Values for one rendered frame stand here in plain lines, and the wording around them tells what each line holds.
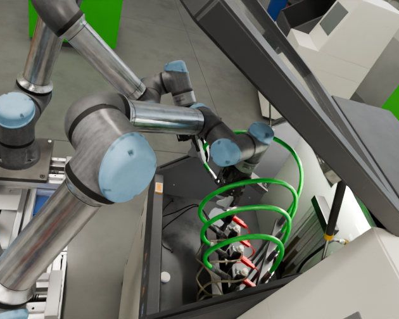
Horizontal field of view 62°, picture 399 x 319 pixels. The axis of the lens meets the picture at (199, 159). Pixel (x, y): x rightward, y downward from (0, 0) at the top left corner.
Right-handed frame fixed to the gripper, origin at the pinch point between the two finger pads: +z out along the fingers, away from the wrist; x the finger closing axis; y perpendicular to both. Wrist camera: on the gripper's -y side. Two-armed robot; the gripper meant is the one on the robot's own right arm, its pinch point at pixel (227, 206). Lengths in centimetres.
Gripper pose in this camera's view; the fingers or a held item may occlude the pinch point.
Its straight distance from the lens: 119.3
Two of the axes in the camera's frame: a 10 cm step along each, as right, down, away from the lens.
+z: -3.0, 7.2, 6.3
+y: -9.5, -1.9, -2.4
